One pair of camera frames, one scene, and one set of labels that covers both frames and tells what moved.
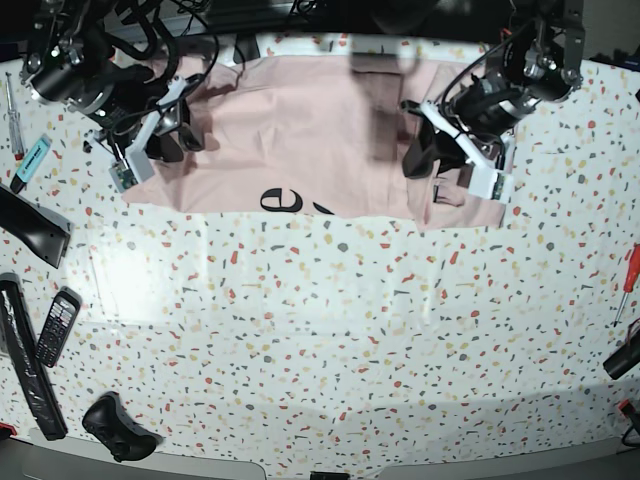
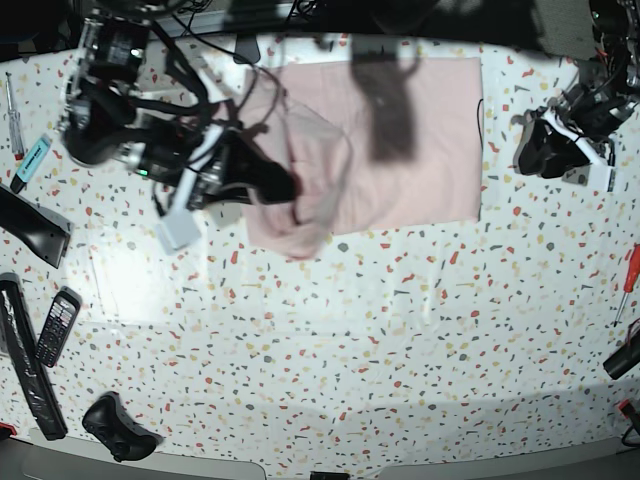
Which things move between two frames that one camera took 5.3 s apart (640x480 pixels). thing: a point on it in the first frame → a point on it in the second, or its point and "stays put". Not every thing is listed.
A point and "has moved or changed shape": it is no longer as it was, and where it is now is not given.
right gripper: x=486 y=105 → x=544 y=147
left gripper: x=123 y=96 → x=203 y=171
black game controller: x=110 y=422 stays put
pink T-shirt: x=325 y=134 has moved or changed shape
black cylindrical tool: x=624 y=360 stays put
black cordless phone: x=58 y=328 stays put
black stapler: x=44 y=231 stays put
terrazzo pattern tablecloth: x=277 y=338 stays put
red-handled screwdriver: x=633 y=269 stays put
